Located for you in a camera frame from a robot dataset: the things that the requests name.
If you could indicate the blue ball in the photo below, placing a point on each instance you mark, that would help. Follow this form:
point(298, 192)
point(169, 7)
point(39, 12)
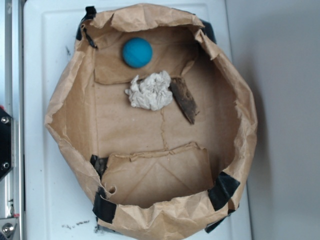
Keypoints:
point(137, 52)

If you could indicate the brown paper bag bin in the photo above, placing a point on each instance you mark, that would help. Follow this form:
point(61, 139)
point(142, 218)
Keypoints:
point(160, 167)

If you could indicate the crumpled white paper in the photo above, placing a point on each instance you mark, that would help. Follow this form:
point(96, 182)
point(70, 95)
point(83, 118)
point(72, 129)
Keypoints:
point(151, 93)

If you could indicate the dark brown wood piece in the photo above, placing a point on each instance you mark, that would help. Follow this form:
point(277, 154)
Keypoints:
point(184, 99)

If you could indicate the black tape inside left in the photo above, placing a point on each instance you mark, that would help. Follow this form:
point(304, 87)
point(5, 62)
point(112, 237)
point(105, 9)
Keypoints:
point(99, 164)

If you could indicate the black tape strip right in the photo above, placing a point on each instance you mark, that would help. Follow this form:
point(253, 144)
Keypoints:
point(224, 188)

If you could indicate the black tape strip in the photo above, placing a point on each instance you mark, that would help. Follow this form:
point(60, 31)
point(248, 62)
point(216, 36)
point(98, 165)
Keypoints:
point(224, 188)
point(103, 208)

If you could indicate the black tape top right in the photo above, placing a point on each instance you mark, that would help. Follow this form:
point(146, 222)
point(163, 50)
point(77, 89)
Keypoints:
point(208, 30)

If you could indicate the black tape strip bottom left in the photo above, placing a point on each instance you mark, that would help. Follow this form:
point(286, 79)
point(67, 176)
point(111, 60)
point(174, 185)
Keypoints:
point(103, 208)

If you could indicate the black metal bracket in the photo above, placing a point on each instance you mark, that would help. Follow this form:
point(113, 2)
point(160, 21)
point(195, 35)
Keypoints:
point(5, 143)

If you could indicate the aluminium frame rail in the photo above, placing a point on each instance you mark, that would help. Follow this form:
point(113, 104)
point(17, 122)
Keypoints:
point(12, 193)

